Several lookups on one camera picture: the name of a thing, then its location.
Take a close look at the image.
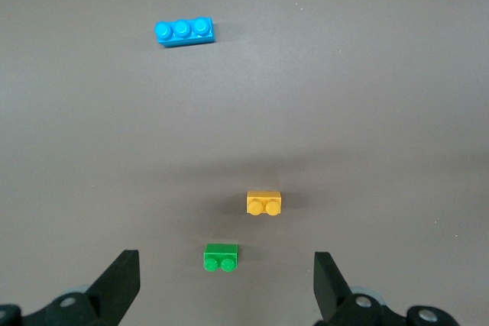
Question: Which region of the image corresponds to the green two-stud block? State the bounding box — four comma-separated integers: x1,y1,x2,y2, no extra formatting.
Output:
202,243,240,273

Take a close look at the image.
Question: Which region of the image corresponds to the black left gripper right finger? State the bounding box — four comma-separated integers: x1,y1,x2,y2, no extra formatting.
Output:
313,251,459,326

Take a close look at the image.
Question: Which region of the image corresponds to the blue three-stud block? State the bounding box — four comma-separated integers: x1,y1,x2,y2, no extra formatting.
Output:
154,16,216,48

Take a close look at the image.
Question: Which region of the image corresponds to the yellow two-stud block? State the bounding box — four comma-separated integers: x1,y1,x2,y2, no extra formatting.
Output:
246,190,283,217

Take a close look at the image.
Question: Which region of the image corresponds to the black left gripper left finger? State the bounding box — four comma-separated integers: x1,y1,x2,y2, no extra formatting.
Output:
0,249,141,326

